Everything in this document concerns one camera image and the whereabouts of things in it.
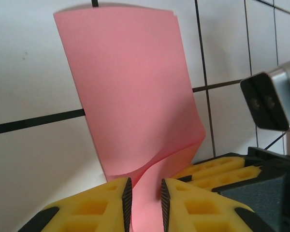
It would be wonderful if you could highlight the pink paper sheet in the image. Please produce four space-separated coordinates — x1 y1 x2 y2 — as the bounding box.
53 8 206 232

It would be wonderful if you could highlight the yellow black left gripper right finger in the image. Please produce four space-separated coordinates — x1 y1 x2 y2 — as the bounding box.
160 178 276 232

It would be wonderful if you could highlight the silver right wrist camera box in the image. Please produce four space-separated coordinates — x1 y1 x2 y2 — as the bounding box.
240 59 290 132

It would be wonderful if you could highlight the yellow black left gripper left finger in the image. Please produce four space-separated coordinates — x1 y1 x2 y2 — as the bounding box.
18 177 132 232

